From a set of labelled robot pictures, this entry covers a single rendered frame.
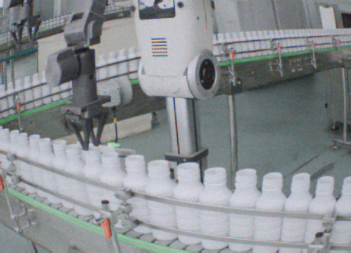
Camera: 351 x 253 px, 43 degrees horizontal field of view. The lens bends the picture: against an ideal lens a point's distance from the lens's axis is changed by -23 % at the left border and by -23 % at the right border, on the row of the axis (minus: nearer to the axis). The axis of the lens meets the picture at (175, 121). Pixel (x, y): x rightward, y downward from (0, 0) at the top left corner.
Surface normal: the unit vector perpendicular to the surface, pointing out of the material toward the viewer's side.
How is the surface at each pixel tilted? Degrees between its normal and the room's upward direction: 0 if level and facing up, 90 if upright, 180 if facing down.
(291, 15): 90
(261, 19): 90
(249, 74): 88
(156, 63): 90
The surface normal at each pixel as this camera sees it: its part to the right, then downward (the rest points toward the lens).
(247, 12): 0.58, 0.16
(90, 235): -0.58, 0.26
